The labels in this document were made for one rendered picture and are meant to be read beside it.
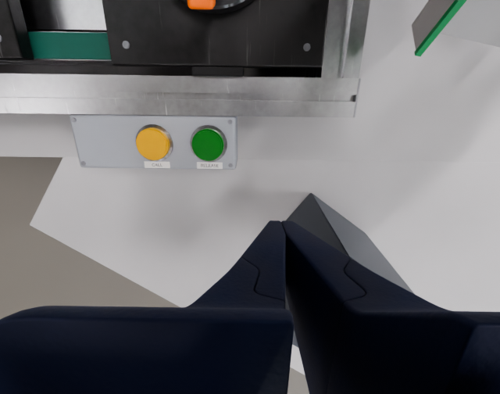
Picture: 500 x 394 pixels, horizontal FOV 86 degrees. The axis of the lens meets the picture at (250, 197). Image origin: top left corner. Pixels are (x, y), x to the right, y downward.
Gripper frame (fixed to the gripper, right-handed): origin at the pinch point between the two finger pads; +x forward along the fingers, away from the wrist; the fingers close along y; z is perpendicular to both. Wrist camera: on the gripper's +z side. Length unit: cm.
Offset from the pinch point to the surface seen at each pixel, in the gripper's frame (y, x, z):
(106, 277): 86, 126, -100
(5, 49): 28.6, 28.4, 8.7
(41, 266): 123, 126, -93
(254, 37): 0.8, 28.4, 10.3
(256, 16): 0.6, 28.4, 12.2
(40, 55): 26.5, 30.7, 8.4
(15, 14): 27.0, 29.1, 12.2
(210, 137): 6.0, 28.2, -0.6
